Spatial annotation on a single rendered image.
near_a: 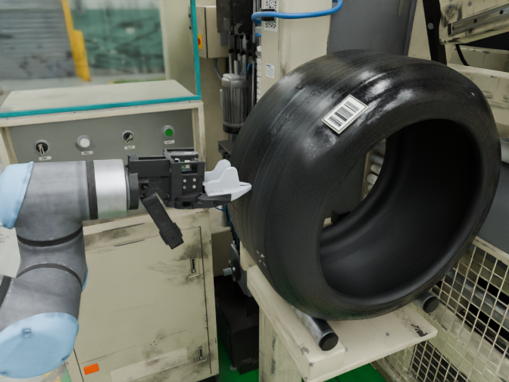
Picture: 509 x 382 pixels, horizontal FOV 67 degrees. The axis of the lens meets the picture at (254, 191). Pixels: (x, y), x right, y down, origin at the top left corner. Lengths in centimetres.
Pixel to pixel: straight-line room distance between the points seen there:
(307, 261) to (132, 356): 106
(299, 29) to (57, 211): 65
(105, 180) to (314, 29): 61
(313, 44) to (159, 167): 53
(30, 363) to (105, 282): 84
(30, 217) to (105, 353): 104
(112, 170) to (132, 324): 98
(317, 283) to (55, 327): 43
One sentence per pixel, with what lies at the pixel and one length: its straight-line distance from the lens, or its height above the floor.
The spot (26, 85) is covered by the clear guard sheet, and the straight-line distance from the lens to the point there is 116.
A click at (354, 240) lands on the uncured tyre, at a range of 110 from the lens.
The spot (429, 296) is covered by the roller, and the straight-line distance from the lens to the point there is 101.
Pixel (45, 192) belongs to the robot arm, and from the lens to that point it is 59.
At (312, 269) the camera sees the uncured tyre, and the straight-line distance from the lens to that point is 69.
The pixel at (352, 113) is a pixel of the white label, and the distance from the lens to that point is 61.
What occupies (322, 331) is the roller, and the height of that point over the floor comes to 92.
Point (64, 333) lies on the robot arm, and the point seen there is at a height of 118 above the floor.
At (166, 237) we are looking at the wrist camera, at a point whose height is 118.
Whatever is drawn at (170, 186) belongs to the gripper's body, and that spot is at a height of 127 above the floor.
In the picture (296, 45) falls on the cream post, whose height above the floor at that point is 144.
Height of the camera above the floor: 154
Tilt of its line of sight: 26 degrees down
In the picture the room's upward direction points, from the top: straight up
